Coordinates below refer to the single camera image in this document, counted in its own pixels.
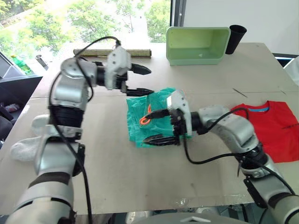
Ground red t-shirt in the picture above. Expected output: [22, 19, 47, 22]
[230, 100, 299, 163]

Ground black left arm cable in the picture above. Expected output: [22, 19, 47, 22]
[48, 36, 122, 224]

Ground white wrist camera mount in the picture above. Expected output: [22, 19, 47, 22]
[104, 46, 132, 91]
[166, 90, 194, 138]

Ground green plastic bottle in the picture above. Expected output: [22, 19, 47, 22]
[10, 55, 32, 75]

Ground dark side cabinet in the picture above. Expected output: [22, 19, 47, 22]
[0, 51, 44, 110]

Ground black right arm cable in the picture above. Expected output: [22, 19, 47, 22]
[183, 107, 296, 196]

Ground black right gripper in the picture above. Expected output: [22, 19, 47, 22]
[142, 109, 188, 147]

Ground green shorts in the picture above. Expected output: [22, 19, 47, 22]
[126, 87, 193, 149]

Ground small metal cylinder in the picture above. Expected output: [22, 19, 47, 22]
[35, 55, 49, 70]

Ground orange drawstring cord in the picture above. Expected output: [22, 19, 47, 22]
[139, 104, 152, 126]

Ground rolled patterned mat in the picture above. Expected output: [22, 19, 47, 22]
[72, 48, 153, 59]

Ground black tapered cup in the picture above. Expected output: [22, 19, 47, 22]
[224, 24, 248, 55]

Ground white sock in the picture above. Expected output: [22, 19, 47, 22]
[10, 136, 45, 162]
[31, 114, 51, 136]

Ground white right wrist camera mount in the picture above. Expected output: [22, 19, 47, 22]
[166, 90, 194, 138]

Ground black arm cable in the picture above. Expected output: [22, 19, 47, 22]
[48, 36, 122, 224]
[183, 107, 296, 196]

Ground light green plastic bin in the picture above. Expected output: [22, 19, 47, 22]
[165, 26, 231, 67]

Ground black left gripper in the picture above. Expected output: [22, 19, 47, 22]
[112, 63, 155, 97]

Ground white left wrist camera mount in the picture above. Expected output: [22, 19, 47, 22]
[104, 46, 132, 91]

